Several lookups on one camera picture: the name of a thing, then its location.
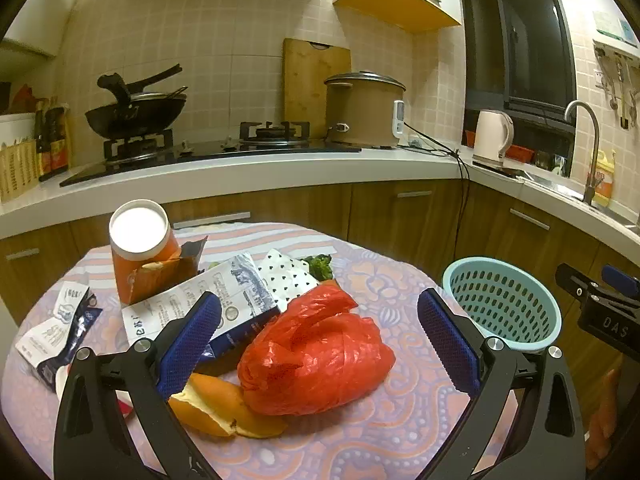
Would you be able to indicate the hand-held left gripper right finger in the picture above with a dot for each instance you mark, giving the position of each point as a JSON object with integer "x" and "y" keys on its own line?
{"x": 447, "y": 340}

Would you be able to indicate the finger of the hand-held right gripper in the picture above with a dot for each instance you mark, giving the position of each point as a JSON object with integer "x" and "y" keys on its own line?
{"x": 575, "y": 282}
{"x": 620, "y": 280}

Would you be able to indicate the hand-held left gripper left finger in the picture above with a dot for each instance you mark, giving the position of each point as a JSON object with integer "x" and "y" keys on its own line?
{"x": 192, "y": 340}

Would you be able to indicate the white blue milk carton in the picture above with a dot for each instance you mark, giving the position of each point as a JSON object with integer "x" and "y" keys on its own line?
{"x": 240, "y": 300}

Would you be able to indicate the light blue plastic basket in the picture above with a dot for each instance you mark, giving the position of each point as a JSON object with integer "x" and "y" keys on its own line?
{"x": 500, "y": 305}

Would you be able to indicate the polka dot paper napkin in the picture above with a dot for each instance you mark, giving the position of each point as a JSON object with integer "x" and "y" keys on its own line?
{"x": 285, "y": 275}

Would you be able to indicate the orange paper cup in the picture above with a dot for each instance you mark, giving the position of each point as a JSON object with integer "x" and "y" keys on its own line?
{"x": 142, "y": 230}

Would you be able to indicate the red plastic bag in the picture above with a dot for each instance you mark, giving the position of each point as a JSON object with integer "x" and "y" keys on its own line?
{"x": 315, "y": 355}

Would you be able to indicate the person's right hand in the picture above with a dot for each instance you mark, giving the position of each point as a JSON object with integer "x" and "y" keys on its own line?
{"x": 602, "y": 420}

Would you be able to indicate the torn orange brown wrapper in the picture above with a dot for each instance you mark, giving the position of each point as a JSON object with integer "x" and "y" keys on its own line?
{"x": 167, "y": 272}

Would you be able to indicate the orange peel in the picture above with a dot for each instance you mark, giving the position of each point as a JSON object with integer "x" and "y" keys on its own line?
{"x": 225, "y": 407}

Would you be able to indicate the steel sink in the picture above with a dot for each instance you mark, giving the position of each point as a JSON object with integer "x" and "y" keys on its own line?
{"x": 565, "y": 187}

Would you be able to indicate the yellow detergent bottle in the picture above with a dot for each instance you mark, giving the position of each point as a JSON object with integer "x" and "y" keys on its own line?
{"x": 605, "y": 182}

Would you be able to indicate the floral printed tablecloth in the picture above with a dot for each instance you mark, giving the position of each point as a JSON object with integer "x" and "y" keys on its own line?
{"x": 400, "y": 435}

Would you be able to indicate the steel kitchen faucet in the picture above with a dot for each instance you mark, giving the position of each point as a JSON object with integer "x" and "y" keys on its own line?
{"x": 595, "y": 160}

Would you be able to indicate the small white torn sachet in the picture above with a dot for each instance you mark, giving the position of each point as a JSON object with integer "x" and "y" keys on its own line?
{"x": 72, "y": 302}

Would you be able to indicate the wooden base cabinet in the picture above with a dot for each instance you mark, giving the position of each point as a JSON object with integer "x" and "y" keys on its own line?
{"x": 390, "y": 220}

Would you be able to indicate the blue white snack wrapper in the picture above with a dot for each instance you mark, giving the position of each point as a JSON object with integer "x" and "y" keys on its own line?
{"x": 55, "y": 345}

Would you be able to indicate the red plastic tray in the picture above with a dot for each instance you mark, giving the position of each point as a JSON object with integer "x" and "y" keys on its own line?
{"x": 520, "y": 152}

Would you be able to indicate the broccoli piece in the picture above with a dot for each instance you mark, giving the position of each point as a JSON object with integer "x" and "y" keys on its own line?
{"x": 319, "y": 266}

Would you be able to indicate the white electric kettle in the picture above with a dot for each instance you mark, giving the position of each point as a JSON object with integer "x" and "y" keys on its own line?
{"x": 490, "y": 137}

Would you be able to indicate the black gas stove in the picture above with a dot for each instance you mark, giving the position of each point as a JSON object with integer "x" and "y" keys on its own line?
{"x": 210, "y": 152}

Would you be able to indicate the water heater pipes and valves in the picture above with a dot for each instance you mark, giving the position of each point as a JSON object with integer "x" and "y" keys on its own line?
{"x": 617, "y": 80}

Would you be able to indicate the white plug-in power meter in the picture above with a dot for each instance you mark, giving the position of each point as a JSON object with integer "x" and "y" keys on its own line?
{"x": 398, "y": 117}

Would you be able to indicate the black wok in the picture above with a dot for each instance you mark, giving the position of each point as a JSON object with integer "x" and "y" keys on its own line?
{"x": 135, "y": 117}

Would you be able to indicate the dark sauce bottles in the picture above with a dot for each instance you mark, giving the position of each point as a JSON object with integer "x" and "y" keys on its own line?
{"x": 52, "y": 140}

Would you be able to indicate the beige rice cooker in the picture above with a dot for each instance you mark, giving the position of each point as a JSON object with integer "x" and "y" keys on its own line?
{"x": 362, "y": 110}

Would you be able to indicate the dark window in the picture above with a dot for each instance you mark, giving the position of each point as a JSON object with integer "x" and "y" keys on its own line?
{"x": 515, "y": 40}

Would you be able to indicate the white water heater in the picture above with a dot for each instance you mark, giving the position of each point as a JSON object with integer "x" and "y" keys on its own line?
{"x": 615, "y": 27}

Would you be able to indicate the wooden cutting board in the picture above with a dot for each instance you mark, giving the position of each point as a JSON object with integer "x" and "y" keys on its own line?
{"x": 310, "y": 90}

